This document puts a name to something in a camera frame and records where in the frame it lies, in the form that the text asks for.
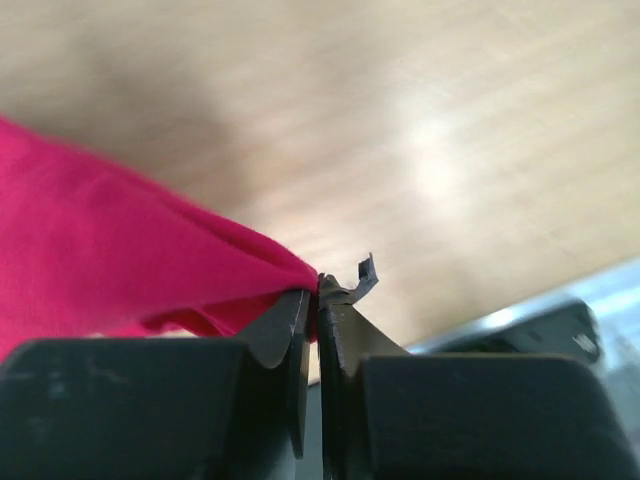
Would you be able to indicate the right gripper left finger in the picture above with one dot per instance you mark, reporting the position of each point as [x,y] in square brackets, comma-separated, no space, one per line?
[161,408]

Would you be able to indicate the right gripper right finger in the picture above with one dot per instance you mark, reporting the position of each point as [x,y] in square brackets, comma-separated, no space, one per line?
[517,401]

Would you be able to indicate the magenta t-shirt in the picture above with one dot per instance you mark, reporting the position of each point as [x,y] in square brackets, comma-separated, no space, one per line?
[90,247]

